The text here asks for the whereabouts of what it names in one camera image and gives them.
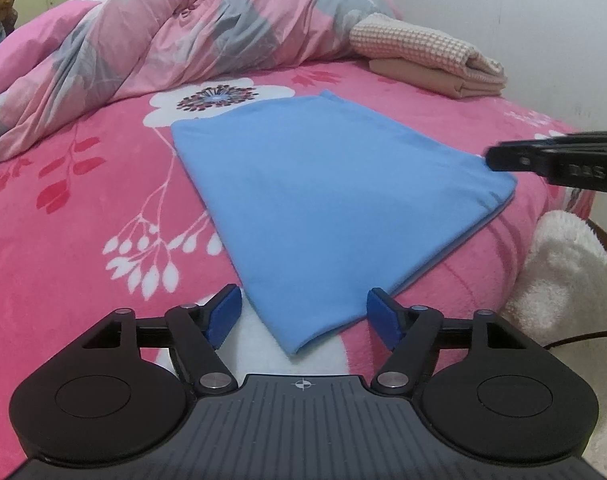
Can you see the white fluffy fleece garment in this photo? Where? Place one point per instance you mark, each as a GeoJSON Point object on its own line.
{"type": "Point", "coordinates": [562, 292]}

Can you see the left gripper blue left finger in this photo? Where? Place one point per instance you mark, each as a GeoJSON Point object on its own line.
{"type": "Point", "coordinates": [196, 333]}

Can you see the beige folded cloth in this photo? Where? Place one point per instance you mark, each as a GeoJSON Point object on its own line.
{"type": "Point", "coordinates": [431, 79]}

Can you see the light blue t-shirt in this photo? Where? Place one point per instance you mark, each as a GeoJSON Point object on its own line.
{"type": "Point", "coordinates": [317, 200]}

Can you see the cream pink knitted folded cloth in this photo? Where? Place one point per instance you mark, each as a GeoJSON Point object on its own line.
{"type": "Point", "coordinates": [378, 36]}

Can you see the pink grey floral duvet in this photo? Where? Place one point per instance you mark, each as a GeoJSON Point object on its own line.
{"type": "Point", "coordinates": [127, 48]}

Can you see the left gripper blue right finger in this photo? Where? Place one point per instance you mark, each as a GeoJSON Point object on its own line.
{"type": "Point", "coordinates": [410, 334]}

